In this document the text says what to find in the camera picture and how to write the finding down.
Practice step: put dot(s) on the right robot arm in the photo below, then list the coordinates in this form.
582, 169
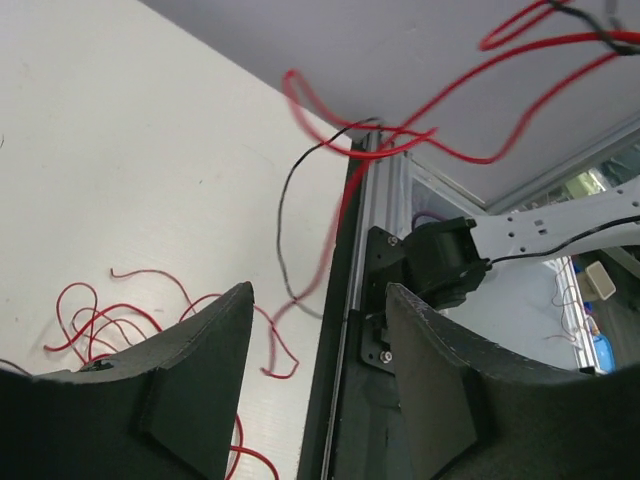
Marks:
443, 261

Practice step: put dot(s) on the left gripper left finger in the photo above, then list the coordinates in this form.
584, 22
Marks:
162, 409

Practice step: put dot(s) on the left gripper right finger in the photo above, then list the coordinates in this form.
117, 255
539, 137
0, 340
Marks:
476, 410

